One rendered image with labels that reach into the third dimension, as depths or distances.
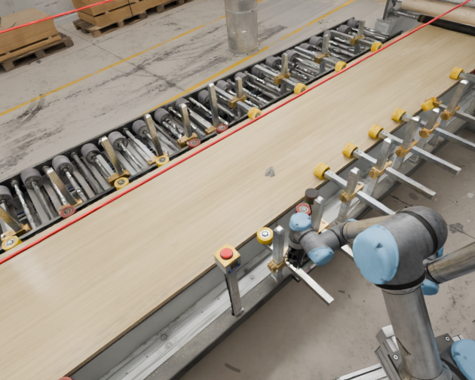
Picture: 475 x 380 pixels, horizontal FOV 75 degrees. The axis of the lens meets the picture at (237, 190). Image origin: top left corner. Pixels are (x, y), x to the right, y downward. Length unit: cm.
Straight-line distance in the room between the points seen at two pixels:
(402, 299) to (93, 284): 125
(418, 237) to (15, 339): 150
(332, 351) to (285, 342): 30
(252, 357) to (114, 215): 123
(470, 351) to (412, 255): 38
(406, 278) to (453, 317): 186
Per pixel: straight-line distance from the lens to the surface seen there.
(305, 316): 232
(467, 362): 105
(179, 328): 167
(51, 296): 166
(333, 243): 113
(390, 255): 72
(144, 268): 153
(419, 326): 87
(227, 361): 223
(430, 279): 124
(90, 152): 236
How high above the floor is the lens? 217
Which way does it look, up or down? 48 degrees down
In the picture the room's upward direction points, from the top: 6 degrees counter-clockwise
